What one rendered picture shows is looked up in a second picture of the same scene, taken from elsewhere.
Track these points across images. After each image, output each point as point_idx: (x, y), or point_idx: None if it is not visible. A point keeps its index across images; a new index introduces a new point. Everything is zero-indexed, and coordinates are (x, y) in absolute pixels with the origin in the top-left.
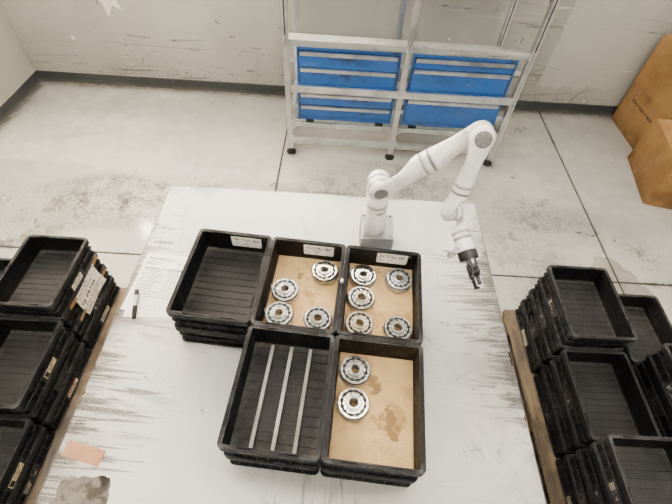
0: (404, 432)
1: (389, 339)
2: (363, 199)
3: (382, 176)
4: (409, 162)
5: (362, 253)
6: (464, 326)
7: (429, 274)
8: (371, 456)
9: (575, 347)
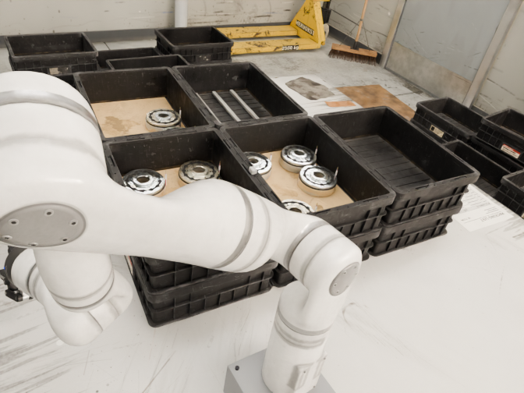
0: (100, 122)
1: (148, 136)
2: None
3: (323, 235)
4: (275, 205)
5: None
6: (22, 301)
7: (115, 377)
8: (128, 106)
9: None
